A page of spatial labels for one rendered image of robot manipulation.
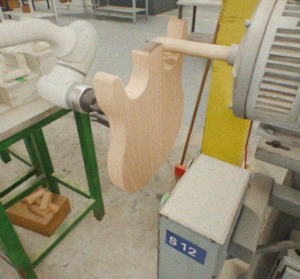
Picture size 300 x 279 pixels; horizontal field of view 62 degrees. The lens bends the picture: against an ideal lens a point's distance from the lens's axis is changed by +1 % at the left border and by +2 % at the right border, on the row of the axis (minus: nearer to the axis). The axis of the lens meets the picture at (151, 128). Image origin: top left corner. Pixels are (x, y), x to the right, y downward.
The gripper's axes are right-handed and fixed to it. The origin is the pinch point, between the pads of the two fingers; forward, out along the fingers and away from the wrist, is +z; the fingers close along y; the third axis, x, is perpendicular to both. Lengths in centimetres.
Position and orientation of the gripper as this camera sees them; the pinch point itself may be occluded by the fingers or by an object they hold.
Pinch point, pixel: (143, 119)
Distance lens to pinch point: 69.7
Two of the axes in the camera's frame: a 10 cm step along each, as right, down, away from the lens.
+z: 8.5, 3.0, -4.3
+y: -5.2, 5.6, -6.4
